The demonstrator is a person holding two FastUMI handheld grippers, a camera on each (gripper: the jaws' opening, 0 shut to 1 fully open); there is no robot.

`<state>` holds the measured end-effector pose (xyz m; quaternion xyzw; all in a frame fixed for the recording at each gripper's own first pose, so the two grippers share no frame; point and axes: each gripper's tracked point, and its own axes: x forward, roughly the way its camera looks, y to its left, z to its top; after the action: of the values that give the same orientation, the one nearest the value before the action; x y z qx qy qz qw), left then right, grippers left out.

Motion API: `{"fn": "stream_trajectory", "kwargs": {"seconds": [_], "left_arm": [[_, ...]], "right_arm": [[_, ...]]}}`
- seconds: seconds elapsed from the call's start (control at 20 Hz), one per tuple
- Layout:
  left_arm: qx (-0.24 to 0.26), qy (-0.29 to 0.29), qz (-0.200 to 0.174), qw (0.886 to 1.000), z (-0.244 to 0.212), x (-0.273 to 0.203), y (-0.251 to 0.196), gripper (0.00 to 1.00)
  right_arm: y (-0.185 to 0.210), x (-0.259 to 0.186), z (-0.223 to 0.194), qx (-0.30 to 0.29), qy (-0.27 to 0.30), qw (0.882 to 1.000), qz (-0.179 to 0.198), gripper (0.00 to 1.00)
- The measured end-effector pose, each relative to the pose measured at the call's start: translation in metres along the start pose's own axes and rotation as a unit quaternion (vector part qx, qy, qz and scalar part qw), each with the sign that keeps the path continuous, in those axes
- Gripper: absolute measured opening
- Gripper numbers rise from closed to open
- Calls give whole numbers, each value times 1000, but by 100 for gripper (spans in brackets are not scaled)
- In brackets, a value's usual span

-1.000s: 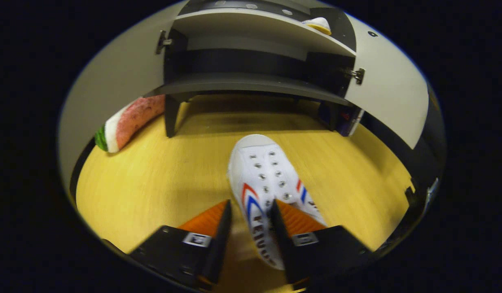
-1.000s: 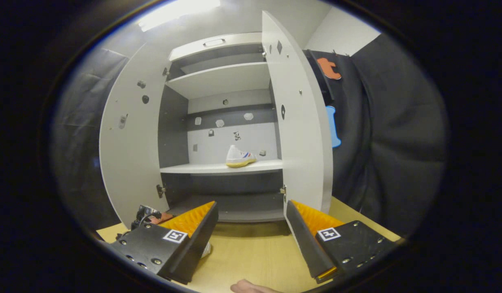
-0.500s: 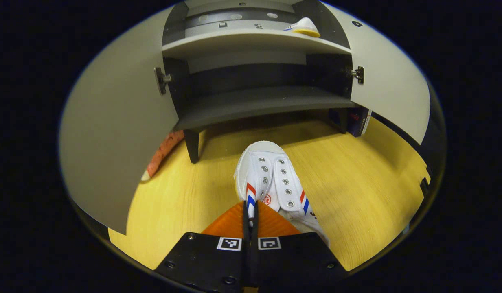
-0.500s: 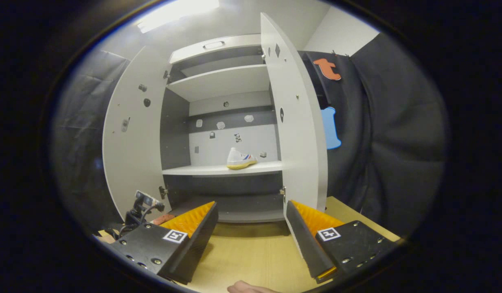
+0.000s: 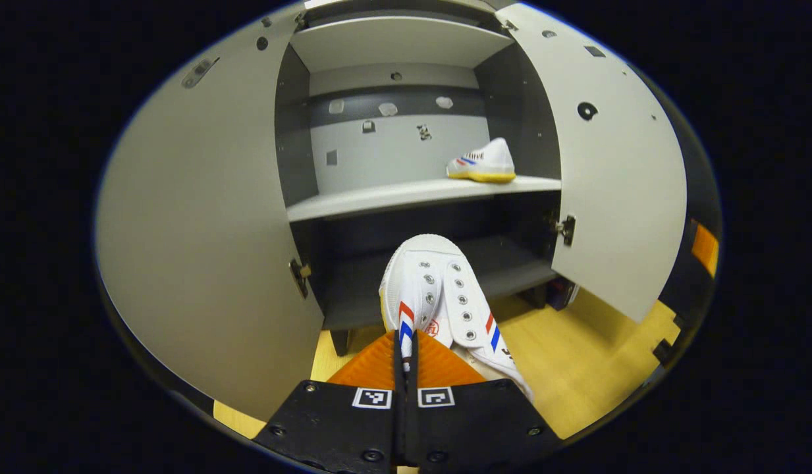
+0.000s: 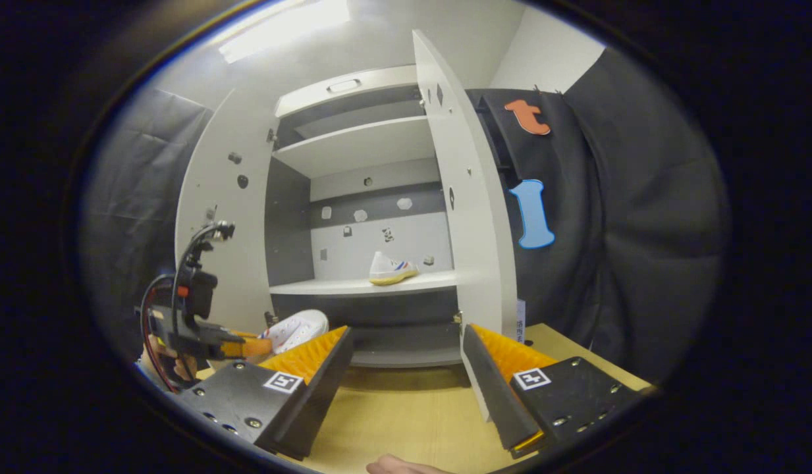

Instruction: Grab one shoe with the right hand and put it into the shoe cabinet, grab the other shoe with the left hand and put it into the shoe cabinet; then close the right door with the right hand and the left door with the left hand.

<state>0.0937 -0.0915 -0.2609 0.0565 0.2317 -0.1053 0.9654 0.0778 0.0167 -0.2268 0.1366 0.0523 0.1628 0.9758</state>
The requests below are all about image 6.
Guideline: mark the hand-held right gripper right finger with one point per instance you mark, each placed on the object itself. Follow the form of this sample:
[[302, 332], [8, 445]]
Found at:
[[498, 395]]

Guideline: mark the white cabinet door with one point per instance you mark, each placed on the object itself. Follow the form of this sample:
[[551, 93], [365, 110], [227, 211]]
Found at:
[[471, 230], [247, 217]]

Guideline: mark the white cabinet drawer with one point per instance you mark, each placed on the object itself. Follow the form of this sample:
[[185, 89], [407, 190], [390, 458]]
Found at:
[[379, 82]]

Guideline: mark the black backdrop cloth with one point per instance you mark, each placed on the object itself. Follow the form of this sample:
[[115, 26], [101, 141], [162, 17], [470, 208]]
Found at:
[[643, 230]]

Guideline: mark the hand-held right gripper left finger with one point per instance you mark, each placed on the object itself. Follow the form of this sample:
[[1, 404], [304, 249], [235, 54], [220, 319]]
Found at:
[[320, 401]]

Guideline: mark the white striped shoe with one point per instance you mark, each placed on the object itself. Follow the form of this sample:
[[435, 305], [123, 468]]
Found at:
[[300, 329], [389, 270]]

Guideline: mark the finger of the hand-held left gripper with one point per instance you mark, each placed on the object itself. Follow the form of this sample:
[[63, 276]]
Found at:
[[254, 345]]

